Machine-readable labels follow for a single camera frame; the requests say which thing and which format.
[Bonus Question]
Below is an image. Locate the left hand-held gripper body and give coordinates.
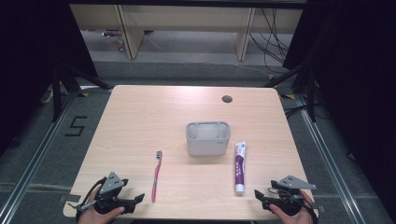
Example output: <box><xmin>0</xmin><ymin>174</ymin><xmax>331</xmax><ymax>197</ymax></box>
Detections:
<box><xmin>94</xmin><ymin>172</ymin><xmax>136</xmax><ymax>216</ymax></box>

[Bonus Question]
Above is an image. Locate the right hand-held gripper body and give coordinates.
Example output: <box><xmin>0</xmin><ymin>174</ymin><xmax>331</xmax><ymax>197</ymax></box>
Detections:
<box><xmin>262</xmin><ymin>175</ymin><xmax>318</xmax><ymax>217</ymax></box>

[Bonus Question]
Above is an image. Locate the pink toothbrush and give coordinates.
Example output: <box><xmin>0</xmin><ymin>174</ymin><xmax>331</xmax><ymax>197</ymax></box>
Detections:
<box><xmin>150</xmin><ymin>150</ymin><xmax>163</xmax><ymax>204</ymax></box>

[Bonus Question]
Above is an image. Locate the white and purple toothpaste tube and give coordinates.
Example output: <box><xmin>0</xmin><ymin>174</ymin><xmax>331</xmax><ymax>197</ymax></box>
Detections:
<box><xmin>233</xmin><ymin>141</ymin><xmax>248</xmax><ymax>196</ymax></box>

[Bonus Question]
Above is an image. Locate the grey toothbrush holder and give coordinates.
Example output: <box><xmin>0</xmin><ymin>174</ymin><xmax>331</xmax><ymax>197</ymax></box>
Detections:
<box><xmin>185</xmin><ymin>120</ymin><xmax>233</xmax><ymax>157</ymax></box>

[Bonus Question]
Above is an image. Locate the person's left hand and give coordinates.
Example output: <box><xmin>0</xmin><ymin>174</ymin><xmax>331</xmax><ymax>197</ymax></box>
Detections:
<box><xmin>78</xmin><ymin>185</ymin><xmax>126</xmax><ymax>224</ymax></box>

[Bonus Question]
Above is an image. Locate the person's right hand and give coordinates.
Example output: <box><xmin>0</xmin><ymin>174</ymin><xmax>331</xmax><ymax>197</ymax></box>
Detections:
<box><xmin>269</xmin><ymin>190</ymin><xmax>316</xmax><ymax>224</ymax></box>

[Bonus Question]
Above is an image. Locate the black metal stand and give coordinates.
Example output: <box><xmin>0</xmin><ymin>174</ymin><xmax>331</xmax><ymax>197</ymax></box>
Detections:
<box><xmin>263</xmin><ymin>58</ymin><xmax>319</xmax><ymax>123</ymax></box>
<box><xmin>50</xmin><ymin>61</ymin><xmax>114</xmax><ymax>123</ymax></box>

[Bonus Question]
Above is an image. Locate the black curtain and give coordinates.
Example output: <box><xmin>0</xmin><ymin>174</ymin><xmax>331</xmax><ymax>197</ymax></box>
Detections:
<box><xmin>0</xmin><ymin>0</ymin><xmax>99</xmax><ymax>155</ymax></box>
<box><xmin>282</xmin><ymin>0</ymin><xmax>396</xmax><ymax>214</ymax></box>

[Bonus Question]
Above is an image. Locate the pink item under desk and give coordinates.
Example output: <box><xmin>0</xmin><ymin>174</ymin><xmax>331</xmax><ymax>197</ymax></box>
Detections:
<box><xmin>102</xmin><ymin>29</ymin><xmax>126</xmax><ymax>52</ymax></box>

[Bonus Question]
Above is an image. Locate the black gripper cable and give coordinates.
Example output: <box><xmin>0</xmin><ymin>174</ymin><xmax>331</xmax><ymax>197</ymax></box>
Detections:
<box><xmin>298</xmin><ymin>195</ymin><xmax>319</xmax><ymax>224</ymax></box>
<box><xmin>75</xmin><ymin>176</ymin><xmax>107</xmax><ymax>216</ymax></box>

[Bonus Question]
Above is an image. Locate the aluminium floor rail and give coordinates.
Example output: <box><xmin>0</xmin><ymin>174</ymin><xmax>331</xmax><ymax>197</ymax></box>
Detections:
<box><xmin>293</xmin><ymin>92</ymin><xmax>370</xmax><ymax>224</ymax></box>
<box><xmin>0</xmin><ymin>91</ymin><xmax>79</xmax><ymax>220</ymax></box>

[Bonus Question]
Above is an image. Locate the white floor cable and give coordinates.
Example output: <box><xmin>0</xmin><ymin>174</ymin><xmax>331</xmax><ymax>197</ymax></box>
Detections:
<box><xmin>214</xmin><ymin>61</ymin><xmax>273</xmax><ymax>77</ymax></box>

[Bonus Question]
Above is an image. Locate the bundle of black cables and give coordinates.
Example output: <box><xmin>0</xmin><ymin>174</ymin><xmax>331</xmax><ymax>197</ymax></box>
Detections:
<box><xmin>247</xmin><ymin>8</ymin><xmax>291</xmax><ymax>75</ymax></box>

